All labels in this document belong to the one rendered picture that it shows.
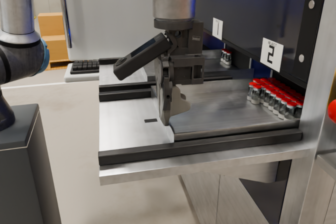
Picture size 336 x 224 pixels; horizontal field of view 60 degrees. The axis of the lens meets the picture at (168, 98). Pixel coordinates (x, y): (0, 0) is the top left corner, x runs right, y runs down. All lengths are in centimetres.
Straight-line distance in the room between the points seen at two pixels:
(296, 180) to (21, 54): 77
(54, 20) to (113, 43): 300
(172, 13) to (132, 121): 28
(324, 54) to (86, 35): 109
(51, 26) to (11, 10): 353
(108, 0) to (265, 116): 94
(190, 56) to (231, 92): 33
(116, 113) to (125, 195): 113
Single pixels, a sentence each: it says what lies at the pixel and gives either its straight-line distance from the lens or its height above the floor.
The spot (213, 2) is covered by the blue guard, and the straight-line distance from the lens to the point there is 105.
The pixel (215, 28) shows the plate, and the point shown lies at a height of 102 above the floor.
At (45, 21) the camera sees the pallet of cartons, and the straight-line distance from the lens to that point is 441.
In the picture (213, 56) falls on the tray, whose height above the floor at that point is 89.
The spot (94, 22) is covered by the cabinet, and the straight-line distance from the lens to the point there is 143.
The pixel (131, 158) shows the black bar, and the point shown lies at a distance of 54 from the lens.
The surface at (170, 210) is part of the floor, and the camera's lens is 170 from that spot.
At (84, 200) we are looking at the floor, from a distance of 182.
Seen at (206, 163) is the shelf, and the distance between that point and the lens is 54.
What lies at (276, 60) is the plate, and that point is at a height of 101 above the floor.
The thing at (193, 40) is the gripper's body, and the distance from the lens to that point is 54.
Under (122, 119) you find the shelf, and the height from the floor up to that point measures 88.
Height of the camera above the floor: 119
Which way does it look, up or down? 23 degrees down
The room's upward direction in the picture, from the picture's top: straight up
